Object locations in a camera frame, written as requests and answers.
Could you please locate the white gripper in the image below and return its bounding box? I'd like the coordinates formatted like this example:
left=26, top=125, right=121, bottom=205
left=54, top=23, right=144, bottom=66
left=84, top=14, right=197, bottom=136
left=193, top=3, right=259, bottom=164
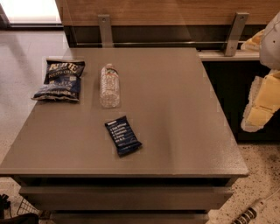
left=241, top=11, right=280, bottom=132

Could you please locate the clear plastic water bottle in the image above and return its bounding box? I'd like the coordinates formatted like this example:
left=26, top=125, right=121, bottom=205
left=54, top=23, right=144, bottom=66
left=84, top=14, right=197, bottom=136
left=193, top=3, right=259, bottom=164
left=100, top=64, right=120, bottom=109

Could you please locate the white power strip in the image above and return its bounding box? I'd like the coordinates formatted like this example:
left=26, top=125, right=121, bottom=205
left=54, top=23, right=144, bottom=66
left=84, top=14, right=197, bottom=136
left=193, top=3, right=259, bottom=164
left=231, top=188, right=280, bottom=224

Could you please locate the dark blue snack bar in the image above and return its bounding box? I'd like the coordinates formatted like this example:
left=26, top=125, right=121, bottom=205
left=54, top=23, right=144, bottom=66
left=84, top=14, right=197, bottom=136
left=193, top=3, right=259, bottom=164
left=105, top=116, right=143, bottom=157

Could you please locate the blue potato chips bag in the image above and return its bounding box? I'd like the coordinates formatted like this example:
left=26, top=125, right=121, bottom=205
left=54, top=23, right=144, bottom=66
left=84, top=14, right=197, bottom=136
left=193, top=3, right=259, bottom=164
left=32, top=59, right=85, bottom=102

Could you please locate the grey table with drawers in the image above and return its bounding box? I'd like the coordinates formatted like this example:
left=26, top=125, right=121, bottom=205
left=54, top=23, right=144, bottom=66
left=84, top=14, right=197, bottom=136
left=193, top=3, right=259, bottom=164
left=1, top=48, right=248, bottom=224

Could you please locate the right metal bracket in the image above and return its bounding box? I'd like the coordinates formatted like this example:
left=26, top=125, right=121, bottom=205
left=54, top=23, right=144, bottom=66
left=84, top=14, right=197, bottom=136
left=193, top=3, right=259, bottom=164
left=224, top=12, right=249, bottom=57

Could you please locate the metal bracket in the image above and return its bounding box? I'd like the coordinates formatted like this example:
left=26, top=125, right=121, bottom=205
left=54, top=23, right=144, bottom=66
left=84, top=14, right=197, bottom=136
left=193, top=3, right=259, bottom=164
left=224, top=12, right=249, bottom=57
left=98, top=14, right=114, bottom=48

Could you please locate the left metal bracket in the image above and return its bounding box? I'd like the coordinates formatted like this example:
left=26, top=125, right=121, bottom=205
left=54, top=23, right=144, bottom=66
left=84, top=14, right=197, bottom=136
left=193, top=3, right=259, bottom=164
left=98, top=14, right=114, bottom=48

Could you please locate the metal rail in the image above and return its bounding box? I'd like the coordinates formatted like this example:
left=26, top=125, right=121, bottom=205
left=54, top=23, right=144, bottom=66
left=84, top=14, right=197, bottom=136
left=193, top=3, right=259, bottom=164
left=73, top=40, right=246, bottom=47

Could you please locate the wooden wall panel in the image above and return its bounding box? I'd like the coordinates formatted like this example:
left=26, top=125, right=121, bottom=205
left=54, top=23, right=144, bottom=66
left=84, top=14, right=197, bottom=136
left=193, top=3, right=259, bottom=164
left=55, top=0, right=280, bottom=26

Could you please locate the black wire basket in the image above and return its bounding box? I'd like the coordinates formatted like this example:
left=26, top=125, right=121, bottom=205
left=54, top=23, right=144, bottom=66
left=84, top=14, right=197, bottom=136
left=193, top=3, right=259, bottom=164
left=0, top=193, right=42, bottom=224

